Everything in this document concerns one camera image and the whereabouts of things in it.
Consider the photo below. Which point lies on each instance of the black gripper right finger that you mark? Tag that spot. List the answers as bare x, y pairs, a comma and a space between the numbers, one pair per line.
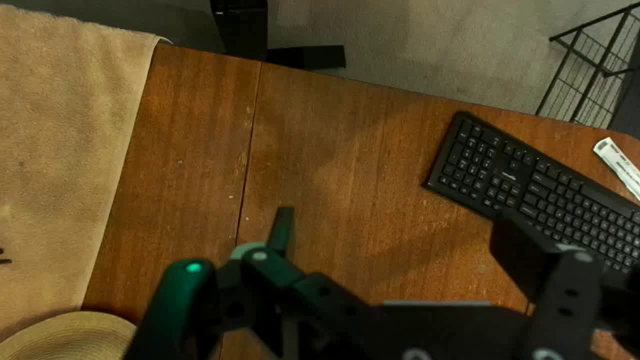
566, 286

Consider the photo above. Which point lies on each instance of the tan straw hat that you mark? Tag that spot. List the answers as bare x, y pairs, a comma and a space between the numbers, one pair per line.
60, 341

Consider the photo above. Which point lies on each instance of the black computer keyboard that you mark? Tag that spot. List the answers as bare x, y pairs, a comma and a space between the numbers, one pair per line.
532, 186

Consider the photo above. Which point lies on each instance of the beige towel cloth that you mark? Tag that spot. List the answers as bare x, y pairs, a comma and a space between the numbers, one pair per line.
60, 167

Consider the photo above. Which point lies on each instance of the black chair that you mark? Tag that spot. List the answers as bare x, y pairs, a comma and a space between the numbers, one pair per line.
587, 66

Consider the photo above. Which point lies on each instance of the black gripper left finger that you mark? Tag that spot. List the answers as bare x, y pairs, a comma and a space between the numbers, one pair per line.
281, 231

